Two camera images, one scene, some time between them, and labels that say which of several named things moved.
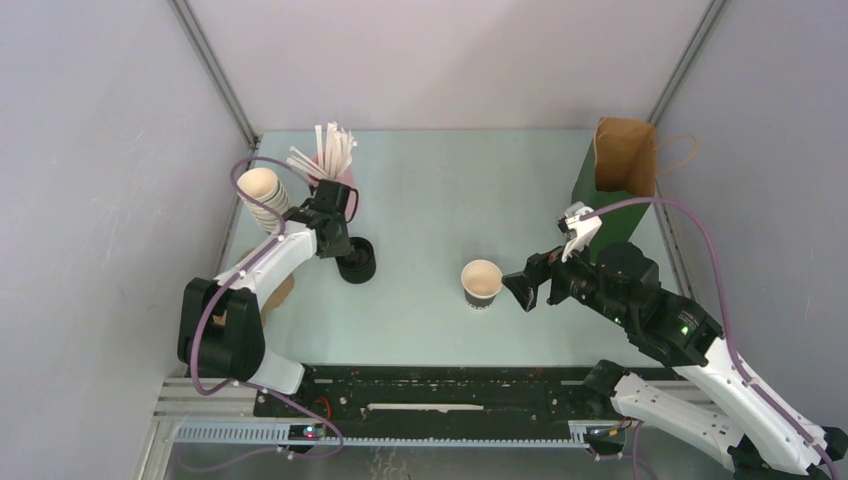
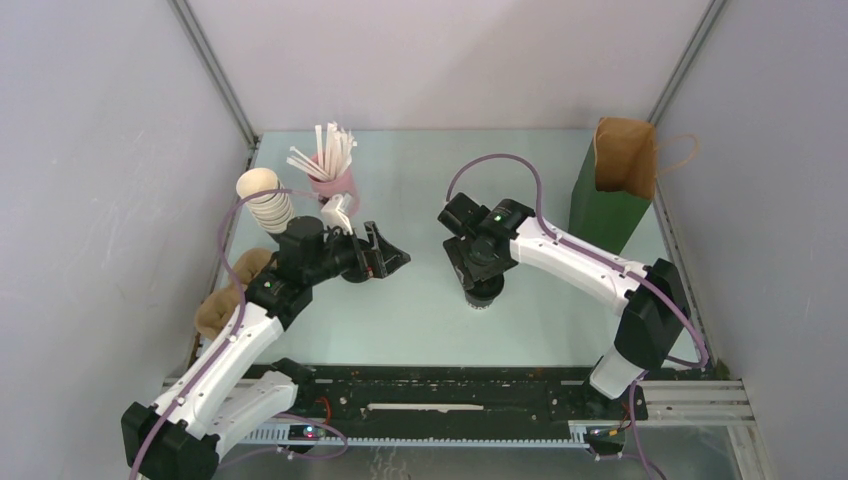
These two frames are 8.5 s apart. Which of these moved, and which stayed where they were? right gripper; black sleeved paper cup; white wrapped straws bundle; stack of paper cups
Moved: right gripper
Stayed: white wrapped straws bundle; stack of paper cups; black sleeved paper cup
